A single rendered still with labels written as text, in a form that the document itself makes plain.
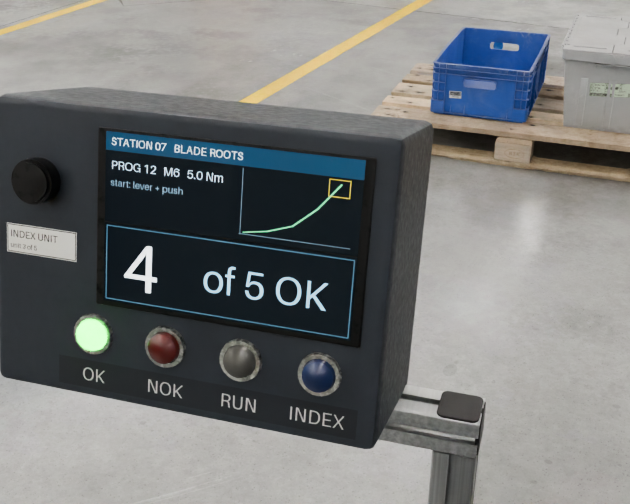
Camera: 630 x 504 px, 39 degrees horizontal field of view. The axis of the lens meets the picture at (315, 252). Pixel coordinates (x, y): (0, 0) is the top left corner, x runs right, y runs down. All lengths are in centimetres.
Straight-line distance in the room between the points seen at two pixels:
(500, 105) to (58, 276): 325
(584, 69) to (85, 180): 320
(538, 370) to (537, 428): 24
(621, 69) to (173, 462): 231
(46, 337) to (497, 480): 164
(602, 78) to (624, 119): 19
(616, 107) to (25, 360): 327
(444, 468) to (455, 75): 317
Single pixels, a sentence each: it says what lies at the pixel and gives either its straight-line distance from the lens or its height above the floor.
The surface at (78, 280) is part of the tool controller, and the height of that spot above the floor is 115.
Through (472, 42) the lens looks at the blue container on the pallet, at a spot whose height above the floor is 30.
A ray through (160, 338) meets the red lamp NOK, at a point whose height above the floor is 113.
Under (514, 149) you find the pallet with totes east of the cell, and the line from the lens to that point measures 369.
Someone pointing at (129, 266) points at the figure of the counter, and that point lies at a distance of 56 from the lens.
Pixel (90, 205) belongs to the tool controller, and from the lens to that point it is 57.
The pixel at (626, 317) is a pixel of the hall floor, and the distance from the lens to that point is 280.
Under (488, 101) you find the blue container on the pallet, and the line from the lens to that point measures 376.
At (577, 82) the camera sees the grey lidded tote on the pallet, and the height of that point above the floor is 34.
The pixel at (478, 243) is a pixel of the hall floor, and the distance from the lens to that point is 309.
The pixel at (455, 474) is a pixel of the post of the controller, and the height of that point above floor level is 100.
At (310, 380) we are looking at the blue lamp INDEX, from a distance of 53.
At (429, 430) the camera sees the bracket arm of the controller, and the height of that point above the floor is 104.
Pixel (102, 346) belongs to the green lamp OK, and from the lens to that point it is 59.
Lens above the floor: 144
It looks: 29 degrees down
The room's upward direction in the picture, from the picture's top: straight up
